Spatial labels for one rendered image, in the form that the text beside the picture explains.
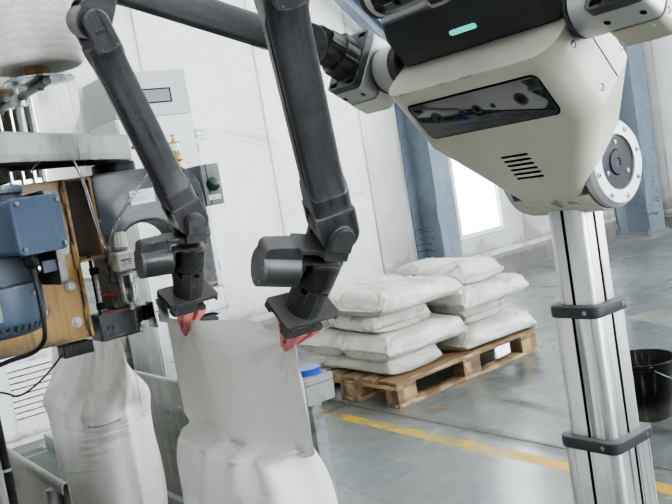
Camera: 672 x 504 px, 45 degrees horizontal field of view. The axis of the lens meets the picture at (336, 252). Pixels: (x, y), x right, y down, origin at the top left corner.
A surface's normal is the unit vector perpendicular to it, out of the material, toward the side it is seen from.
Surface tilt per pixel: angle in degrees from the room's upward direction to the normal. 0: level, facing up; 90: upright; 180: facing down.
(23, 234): 90
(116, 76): 108
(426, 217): 90
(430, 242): 90
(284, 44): 120
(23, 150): 90
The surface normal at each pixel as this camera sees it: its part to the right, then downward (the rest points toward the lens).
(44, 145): 0.96, -0.14
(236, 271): 0.60, -0.03
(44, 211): 0.87, -0.11
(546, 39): -0.63, -0.63
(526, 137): -0.49, 0.77
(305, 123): 0.31, 0.52
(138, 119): 0.46, 0.28
